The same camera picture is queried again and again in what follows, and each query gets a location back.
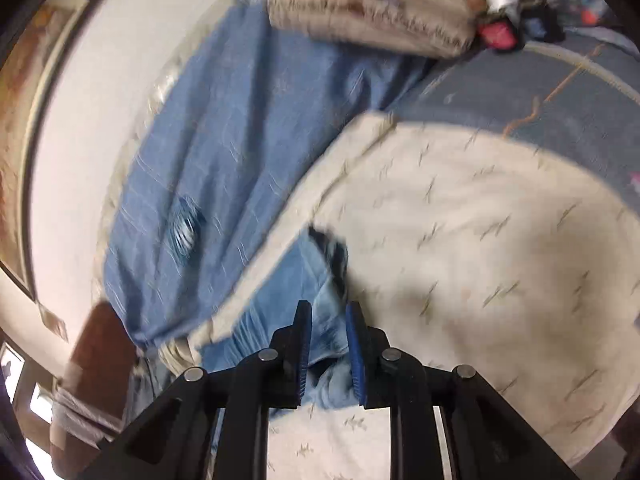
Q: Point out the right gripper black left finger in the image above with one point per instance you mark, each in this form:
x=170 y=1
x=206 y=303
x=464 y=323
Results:
x=208 y=424

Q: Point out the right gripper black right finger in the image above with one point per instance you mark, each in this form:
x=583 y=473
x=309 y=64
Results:
x=443 y=424

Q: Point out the light blue denim jeans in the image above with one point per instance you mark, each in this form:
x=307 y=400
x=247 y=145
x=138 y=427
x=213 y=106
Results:
x=300 y=329

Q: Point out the dark red headboard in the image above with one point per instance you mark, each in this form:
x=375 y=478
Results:
x=98 y=374

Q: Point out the grey cloth on headboard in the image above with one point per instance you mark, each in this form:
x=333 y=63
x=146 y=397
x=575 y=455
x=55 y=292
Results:
x=72 y=417

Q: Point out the cream leaf-print bedsheet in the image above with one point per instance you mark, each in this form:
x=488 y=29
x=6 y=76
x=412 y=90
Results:
x=465 y=248

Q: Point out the blue plaid pillow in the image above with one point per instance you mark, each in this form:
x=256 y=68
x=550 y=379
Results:
x=250 y=113

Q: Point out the grey patterned blanket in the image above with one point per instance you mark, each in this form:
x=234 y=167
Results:
x=578 y=99

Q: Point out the beige striped pillow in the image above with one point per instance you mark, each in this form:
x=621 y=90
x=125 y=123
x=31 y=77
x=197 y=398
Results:
x=432 y=28

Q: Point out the framed wall picture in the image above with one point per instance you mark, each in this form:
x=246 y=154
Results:
x=31 y=62

